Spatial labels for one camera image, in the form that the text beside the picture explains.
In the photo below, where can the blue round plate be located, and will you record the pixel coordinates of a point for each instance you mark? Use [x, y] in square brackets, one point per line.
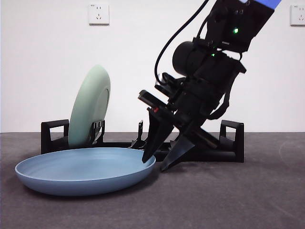
[83, 171]

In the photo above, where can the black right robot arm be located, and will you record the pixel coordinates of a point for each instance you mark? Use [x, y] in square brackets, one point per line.
[226, 28]

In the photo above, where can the green round plate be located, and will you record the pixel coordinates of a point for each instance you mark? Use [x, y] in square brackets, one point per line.
[88, 100]

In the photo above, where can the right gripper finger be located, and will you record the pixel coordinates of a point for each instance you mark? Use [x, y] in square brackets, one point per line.
[178, 152]
[157, 136]

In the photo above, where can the black plastic plate rack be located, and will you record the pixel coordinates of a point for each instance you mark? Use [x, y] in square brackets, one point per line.
[228, 155]

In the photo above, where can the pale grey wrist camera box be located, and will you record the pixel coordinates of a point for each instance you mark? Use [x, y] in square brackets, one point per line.
[152, 99]

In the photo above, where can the white wall socket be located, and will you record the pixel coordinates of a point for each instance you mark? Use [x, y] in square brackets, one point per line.
[98, 14]
[297, 15]

